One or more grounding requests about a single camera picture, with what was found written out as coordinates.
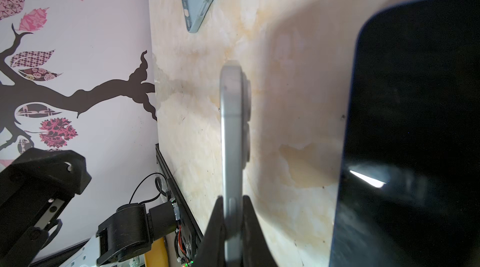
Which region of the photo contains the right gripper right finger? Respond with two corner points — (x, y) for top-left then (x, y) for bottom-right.
(242, 195), (278, 267)

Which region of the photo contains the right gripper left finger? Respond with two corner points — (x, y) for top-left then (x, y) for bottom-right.
(192, 196), (226, 267)

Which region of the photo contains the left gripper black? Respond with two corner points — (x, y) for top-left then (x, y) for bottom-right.
(1, 148), (91, 266)

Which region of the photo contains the black phone white case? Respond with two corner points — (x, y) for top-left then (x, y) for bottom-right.
(219, 61), (251, 266)

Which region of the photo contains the black phone clear case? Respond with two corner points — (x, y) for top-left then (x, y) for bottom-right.
(329, 0), (480, 266)

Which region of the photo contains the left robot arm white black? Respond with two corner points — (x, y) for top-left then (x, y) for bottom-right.
(1, 148), (177, 266)

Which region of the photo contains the yellow plastic bin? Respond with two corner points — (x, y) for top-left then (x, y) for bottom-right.
(144, 238), (170, 267)

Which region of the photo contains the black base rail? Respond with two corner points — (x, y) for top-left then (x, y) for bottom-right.
(155, 143), (203, 266)

